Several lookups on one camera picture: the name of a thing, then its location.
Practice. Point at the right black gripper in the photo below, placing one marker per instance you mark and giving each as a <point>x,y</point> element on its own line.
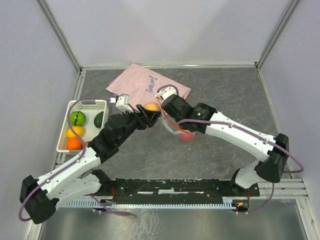
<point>184,101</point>

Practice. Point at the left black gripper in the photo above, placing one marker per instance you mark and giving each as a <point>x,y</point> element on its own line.
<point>147,119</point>

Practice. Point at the peach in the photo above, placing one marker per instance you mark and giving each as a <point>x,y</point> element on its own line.
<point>153,106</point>

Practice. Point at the clear zip top bag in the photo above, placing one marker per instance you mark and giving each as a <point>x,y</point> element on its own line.
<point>171,126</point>

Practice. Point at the red apple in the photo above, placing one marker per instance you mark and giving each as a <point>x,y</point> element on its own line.
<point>186,137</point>

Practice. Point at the dark green avocado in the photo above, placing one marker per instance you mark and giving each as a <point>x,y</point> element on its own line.
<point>98,120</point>

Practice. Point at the white perforated plastic basket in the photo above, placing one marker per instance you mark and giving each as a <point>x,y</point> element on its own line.
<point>90,107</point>

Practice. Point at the green apple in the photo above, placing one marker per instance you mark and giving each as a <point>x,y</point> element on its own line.
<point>77,118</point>

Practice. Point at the orange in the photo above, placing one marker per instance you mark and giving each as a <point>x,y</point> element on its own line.
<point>74,144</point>

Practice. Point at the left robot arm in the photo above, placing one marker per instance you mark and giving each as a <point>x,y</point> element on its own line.
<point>40,197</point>

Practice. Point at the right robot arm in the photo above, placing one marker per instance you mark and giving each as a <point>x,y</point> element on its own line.
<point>271,152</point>

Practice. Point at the pink cloth with lettering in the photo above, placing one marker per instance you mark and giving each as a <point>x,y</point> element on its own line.
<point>141,84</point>

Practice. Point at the yellow lemon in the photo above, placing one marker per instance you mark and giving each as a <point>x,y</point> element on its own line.
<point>74,132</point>

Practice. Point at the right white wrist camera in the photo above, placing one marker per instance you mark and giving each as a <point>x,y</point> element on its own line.
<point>166,91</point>

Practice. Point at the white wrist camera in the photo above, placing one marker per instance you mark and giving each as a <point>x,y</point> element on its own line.
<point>122,103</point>
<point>166,91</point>

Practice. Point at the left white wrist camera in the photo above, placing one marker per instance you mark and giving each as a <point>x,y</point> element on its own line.
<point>122,103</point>

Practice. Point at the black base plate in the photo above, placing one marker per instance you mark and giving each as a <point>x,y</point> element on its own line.
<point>173,191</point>

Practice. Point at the light blue cable duct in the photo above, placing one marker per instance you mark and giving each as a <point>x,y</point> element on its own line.
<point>91,203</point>

